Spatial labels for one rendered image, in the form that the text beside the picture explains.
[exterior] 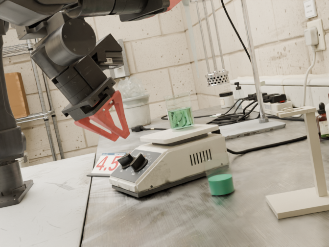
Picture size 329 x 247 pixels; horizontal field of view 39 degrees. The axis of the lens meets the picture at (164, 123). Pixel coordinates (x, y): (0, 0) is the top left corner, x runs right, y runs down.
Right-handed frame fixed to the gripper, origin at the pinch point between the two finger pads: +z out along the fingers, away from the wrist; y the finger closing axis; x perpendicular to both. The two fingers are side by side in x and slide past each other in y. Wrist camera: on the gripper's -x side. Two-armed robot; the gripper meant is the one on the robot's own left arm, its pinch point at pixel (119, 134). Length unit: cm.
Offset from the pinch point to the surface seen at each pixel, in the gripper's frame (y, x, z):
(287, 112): -32.1, -2.7, 4.9
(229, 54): 86, -123, 41
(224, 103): 72, -89, 48
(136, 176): -0.5, 3.1, 7.2
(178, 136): -4.2, -6.6, 7.2
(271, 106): 27, -64, 40
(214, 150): -5.5, -10.0, 14.2
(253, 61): 16, -56, 20
